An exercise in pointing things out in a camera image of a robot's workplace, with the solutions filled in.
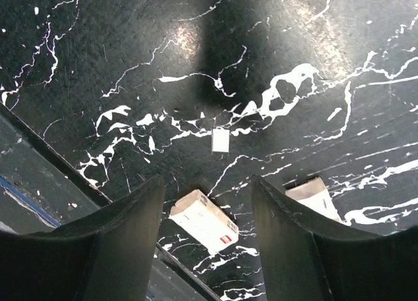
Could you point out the small white paper scrap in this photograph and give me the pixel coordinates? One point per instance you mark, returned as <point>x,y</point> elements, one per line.
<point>220,140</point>

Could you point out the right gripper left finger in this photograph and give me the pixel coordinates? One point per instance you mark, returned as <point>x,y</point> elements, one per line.
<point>106,255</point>

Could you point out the white staple box left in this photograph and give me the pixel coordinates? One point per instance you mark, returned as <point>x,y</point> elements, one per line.
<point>204,221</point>

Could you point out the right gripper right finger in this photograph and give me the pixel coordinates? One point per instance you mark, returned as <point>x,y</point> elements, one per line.
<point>307,256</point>

